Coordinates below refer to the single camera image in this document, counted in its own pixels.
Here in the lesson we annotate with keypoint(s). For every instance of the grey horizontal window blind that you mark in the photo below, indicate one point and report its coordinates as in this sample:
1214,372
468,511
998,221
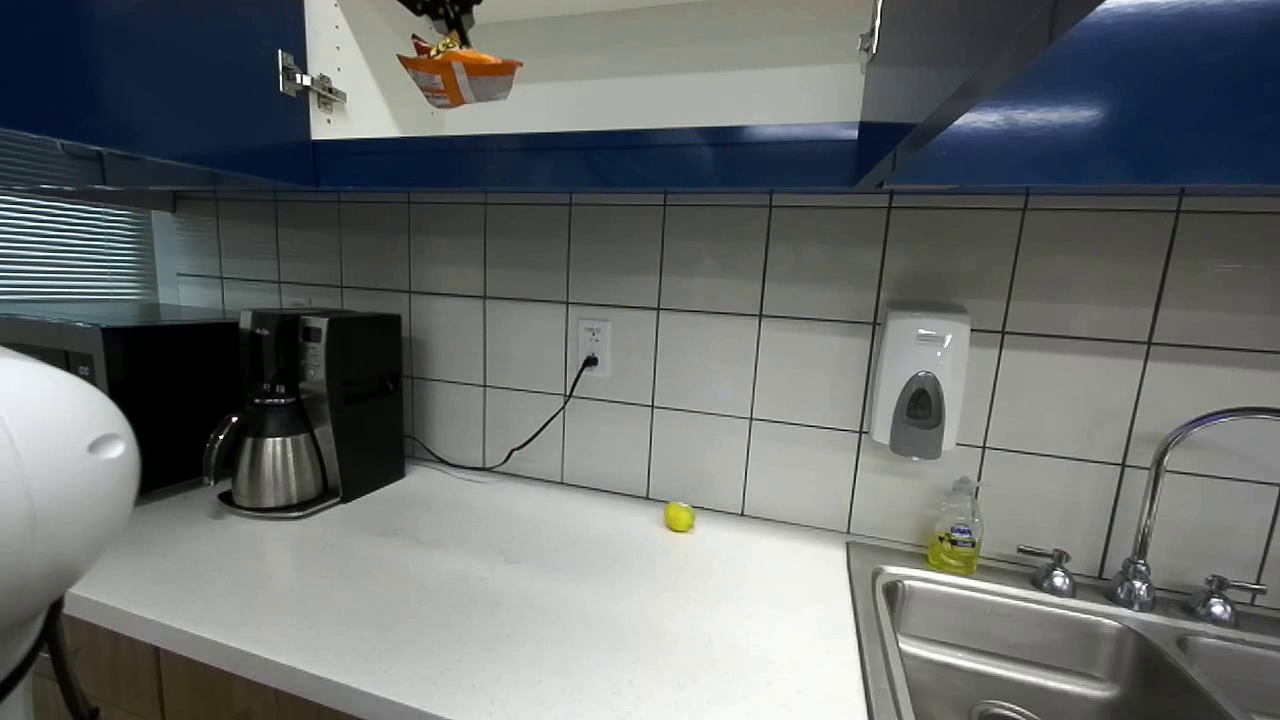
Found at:
73,254

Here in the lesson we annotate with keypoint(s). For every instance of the blue cabinet door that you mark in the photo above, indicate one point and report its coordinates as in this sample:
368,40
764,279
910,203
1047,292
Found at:
134,67
946,55

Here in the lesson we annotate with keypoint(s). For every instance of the white wall outlet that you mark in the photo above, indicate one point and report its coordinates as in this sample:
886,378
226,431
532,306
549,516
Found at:
581,335

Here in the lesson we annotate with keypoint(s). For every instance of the black microwave oven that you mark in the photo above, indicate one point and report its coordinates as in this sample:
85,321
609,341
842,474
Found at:
174,402

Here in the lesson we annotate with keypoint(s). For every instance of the blue wall cabinet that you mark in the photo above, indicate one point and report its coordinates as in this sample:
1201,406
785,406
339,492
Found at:
1145,105
602,158

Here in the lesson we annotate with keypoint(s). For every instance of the chrome sink faucet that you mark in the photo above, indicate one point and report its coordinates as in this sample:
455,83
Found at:
1139,581

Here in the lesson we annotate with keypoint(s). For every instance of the small yellow ball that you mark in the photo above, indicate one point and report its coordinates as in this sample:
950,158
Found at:
682,516

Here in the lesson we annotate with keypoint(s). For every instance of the yellow dish soap bottle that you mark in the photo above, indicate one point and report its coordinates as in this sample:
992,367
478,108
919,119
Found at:
955,545

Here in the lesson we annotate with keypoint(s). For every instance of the stainless steel double sink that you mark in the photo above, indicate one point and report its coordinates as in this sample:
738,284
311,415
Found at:
1013,652

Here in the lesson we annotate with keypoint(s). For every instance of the orange Cheetos snack packet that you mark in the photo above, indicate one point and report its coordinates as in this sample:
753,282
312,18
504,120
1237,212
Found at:
462,78

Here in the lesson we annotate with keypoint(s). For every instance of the wooden base cabinet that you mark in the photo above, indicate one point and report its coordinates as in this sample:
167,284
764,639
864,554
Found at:
200,692

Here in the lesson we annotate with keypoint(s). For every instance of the stainless steel coffee carafe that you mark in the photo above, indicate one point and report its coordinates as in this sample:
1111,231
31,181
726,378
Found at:
272,466

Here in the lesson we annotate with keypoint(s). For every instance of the black steel coffee maker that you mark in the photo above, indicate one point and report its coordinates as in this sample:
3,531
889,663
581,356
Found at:
362,402

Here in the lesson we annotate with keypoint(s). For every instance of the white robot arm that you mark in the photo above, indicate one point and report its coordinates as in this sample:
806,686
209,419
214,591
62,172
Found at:
54,466

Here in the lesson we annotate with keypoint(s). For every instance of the white wall soap dispenser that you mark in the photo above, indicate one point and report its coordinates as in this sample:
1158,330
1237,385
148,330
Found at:
923,361

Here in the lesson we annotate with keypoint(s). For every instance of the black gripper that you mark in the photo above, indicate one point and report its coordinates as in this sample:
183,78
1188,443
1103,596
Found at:
436,8

